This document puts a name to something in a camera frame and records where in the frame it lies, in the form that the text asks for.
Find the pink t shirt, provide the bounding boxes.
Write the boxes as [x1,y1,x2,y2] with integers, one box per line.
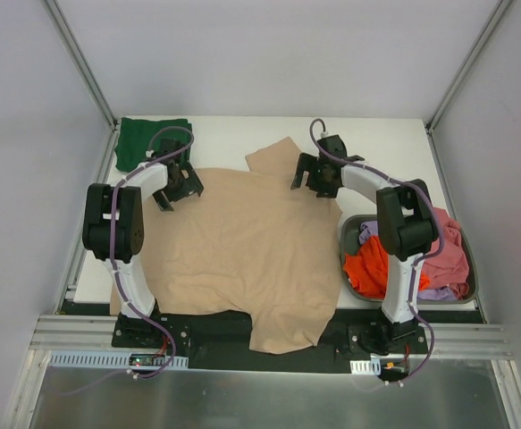
[421,207,469,299]

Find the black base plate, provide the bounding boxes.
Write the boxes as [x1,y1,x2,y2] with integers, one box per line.
[110,309,427,374]

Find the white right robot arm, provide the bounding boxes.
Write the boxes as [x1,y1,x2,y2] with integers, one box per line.
[187,135,444,353]

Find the white slotted cable duct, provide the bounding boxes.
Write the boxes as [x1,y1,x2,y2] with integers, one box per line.
[49,351,169,371]

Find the folded green t shirt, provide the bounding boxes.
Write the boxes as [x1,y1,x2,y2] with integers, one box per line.
[115,117,193,172]

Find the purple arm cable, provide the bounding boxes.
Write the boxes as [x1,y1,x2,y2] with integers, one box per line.
[58,126,195,397]
[308,118,444,390]

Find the lilac t shirt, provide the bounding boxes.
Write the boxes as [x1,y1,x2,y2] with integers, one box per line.
[358,221,457,301]

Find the aluminium corner post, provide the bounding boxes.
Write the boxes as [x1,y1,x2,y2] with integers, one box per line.
[424,0,515,135]
[41,0,118,130]

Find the right aluminium corner post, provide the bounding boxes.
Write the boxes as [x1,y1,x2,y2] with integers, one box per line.
[424,0,515,135]

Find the orange t shirt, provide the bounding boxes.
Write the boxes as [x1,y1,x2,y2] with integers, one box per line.
[342,236,430,297]

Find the grey plastic bin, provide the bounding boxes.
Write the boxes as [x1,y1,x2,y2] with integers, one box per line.
[339,208,476,302]

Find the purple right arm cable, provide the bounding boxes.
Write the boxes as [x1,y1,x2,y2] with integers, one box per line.
[308,118,444,390]

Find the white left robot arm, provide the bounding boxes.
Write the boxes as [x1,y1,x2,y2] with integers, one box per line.
[82,139,204,348]

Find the aluminium frame rail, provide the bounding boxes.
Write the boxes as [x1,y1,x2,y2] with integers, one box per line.
[29,315,515,360]

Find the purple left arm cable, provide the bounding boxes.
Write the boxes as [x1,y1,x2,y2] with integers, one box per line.
[58,126,195,397]

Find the left aluminium corner post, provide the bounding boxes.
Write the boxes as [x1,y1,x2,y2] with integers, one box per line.
[41,0,118,130]

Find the beige t shirt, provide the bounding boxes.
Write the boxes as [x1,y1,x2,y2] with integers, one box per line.
[107,137,344,355]

